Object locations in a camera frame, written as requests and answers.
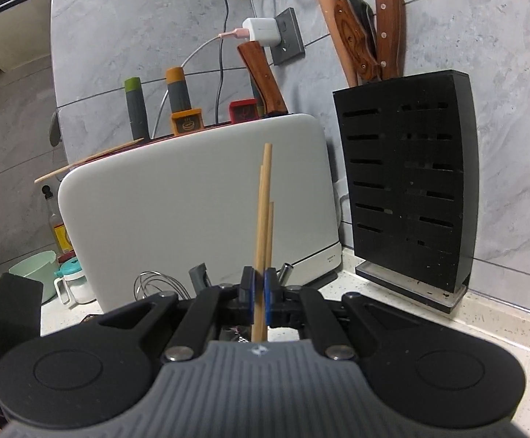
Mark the white wall charger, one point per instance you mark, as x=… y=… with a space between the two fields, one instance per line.
x=260 y=32

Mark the oil bottle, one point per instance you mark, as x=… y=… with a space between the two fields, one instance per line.
x=61 y=232

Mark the red tag block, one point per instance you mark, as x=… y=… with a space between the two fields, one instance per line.
x=243 y=112

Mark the green plastic basin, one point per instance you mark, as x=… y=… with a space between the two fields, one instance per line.
x=32 y=273

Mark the white countertop appliance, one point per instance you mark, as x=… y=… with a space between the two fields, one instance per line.
x=178 y=200

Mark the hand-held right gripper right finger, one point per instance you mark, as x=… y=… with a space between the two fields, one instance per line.
x=270 y=299

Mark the black knife block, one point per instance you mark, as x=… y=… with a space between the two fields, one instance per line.
x=406 y=169

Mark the orange tag block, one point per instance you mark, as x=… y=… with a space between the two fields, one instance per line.
x=187 y=123

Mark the grey wall socket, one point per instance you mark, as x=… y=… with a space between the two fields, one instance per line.
x=290 y=41

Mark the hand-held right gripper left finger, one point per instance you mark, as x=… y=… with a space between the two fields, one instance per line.
x=249 y=296

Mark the wooden chopstick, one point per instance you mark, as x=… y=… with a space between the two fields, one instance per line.
x=270 y=228
x=260 y=178
x=265 y=191
x=91 y=159

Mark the wooden rolling pin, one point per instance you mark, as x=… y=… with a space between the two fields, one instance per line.
x=333 y=18

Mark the white cup with teal lid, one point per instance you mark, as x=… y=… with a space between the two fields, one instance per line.
x=80 y=287

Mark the grey slotted turner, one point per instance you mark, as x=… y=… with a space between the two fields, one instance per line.
x=198 y=278

